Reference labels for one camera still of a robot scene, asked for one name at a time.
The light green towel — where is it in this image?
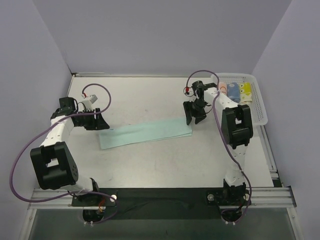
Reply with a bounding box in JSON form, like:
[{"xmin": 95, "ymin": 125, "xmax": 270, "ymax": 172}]
[{"xmin": 99, "ymin": 117, "xmax": 193, "ymax": 150}]

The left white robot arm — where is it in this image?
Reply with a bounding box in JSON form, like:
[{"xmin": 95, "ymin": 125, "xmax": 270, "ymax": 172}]
[{"xmin": 30, "ymin": 94, "xmax": 110, "ymax": 206}]

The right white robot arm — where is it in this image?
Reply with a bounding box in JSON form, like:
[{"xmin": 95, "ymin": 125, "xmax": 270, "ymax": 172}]
[{"xmin": 183, "ymin": 80, "xmax": 253, "ymax": 207}]

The orange white rolled towel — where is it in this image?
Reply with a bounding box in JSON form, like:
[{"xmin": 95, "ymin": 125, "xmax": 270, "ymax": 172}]
[{"xmin": 218, "ymin": 82, "xmax": 228, "ymax": 95}]

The blue rolled towel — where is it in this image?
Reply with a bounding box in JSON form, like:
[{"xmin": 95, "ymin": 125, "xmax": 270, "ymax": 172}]
[{"xmin": 227, "ymin": 82, "xmax": 241, "ymax": 103}]

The yellow rolled towel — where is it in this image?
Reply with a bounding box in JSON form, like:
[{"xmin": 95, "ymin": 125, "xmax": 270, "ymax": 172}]
[{"xmin": 239, "ymin": 82, "xmax": 252, "ymax": 105}]

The white plastic basket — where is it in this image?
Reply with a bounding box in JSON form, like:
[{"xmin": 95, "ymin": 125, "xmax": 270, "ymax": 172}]
[{"xmin": 217, "ymin": 72, "xmax": 268, "ymax": 126}]

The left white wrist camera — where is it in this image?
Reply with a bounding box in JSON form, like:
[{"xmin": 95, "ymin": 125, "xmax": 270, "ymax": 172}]
[{"xmin": 80, "ymin": 94, "xmax": 98, "ymax": 111}]

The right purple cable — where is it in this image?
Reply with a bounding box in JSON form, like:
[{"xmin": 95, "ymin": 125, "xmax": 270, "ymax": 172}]
[{"xmin": 186, "ymin": 70, "xmax": 252, "ymax": 223}]

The purple cable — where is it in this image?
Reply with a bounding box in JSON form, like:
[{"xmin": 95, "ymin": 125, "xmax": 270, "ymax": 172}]
[
  {"xmin": 9, "ymin": 83, "xmax": 122, "ymax": 224},
  {"xmin": 186, "ymin": 70, "xmax": 252, "ymax": 223}
]

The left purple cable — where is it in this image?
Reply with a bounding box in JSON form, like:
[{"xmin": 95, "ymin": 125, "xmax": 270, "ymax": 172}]
[{"xmin": 9, "ymin": 83, "xmax": 122, "ymax": 224}]

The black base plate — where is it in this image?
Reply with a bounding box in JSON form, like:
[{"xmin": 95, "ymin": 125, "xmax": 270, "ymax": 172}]
[{"xmin": 71, "ymin": 187, "xmax": 251, "ymax": 222}]

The aluminium front rail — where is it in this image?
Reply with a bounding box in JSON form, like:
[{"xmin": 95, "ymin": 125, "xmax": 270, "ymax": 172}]
[{"xmin": 31, "ymin": 187, "xmax": 297, "ymax": 209}]

